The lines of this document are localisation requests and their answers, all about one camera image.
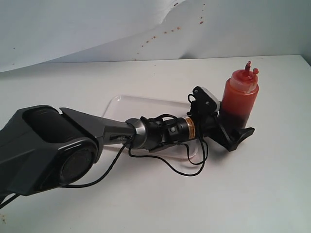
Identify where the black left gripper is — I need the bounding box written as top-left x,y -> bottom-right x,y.
187,97 -> 255,151

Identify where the red sauce squeeze bottle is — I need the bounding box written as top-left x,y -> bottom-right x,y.
219,61 -> 259,130

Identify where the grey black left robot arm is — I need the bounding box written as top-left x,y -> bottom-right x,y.
0,101 -> 254,207

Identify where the white rectangular plastic tray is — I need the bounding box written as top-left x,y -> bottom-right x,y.
102,95 -> 190,160

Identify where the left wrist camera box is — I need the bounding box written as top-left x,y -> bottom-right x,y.
192,86 -> 221,115

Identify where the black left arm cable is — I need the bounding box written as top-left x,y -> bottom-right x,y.
0,92 -> 209,209

